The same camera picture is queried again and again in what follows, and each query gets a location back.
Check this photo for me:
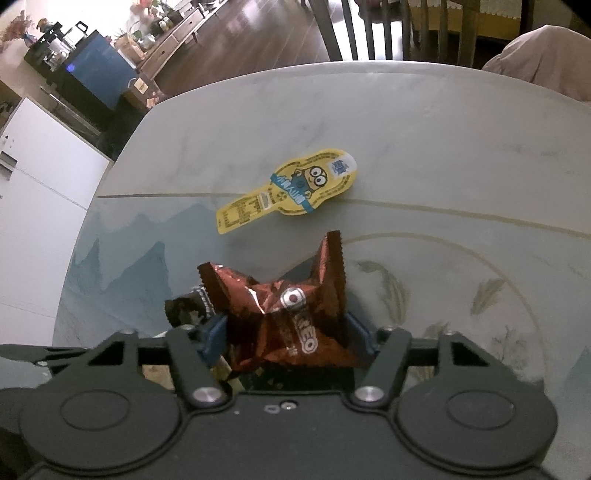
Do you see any brown paper bag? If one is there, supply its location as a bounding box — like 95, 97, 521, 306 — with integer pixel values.
122, 74, 163, 112

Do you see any wooden dining chair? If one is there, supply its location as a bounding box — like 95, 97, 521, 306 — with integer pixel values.
308, 0, 482, 64

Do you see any brown foil snack packet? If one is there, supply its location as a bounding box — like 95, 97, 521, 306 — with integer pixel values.
198, 230, 370, 376

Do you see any white cabinet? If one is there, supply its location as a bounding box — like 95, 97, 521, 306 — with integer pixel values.
0, 96, 115, 326

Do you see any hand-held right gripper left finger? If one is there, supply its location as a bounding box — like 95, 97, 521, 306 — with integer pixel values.
85, 316, 232, 409

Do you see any black snack packet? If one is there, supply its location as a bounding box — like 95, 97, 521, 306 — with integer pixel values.
165, 285, 217, 329

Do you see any wooden television cabinet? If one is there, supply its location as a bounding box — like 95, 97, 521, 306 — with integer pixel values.
134, 0, 234, 88

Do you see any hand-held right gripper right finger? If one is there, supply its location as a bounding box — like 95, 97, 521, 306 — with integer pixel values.
344, 313, 499, 408

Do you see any yellow cartoon snack packet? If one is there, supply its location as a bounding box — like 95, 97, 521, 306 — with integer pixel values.
216, 148, 359, 236

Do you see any pink chair cushion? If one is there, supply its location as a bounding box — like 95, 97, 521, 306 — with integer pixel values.
482, 25, 591, 101

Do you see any black cabinet with blue panel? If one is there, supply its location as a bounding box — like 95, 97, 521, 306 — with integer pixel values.
23, 30, 139, 112

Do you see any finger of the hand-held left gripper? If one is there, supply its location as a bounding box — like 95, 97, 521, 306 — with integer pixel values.
0, 344, 90, 392

